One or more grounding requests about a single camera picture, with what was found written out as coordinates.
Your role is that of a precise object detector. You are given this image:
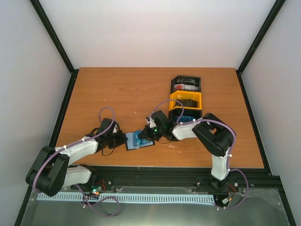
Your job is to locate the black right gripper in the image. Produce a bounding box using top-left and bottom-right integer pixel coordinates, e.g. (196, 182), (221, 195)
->
(138, 126), (164, 142)

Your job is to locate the black leather card holder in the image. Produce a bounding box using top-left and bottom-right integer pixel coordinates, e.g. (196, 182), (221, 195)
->
(125, 130), (155, 151)

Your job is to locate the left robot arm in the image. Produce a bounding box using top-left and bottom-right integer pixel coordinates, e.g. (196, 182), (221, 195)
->
(25, 118), (127, 197)

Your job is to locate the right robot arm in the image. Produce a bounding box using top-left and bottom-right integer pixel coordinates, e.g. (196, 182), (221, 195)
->
(138, 111), (236, 181)

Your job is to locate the blue card stack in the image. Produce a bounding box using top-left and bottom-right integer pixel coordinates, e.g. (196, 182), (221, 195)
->
(175, 115), (195, 123)

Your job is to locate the black bin with blue cards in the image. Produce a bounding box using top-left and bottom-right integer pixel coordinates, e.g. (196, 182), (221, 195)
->
(169, 108), (202, 122)

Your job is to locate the black card stack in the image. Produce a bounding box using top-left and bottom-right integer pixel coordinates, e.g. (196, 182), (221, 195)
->
(178, 99), (198, 108)

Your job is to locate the red white card stack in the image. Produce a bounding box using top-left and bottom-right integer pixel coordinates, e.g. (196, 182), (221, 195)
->
(174, 84), (197, 91)

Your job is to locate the black bin with red cards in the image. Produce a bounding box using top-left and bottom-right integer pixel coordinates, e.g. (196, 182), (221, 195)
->
(170, 75), (201, 94)

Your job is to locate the yellow bin with black cards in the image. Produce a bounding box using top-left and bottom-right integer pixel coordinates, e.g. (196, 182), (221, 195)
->
(169, 90), (202, 111)

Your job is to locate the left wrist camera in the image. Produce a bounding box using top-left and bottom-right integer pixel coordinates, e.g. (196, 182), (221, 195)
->
(113, 123), (120, 133)

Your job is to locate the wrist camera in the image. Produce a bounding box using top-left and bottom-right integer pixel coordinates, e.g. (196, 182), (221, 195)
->
(113, 123), (120, 133)
(146, 115), (157, 128)

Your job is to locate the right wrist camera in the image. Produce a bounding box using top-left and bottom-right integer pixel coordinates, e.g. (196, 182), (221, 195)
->
(146, 115), (157, 128)

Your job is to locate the light blue cable duct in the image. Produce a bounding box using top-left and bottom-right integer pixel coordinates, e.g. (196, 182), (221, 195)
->
(36, 192), (214, 205)

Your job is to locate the black aluminium frame rail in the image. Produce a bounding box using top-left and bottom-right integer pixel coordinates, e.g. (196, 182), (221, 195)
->
(29, 0), (76, 71)

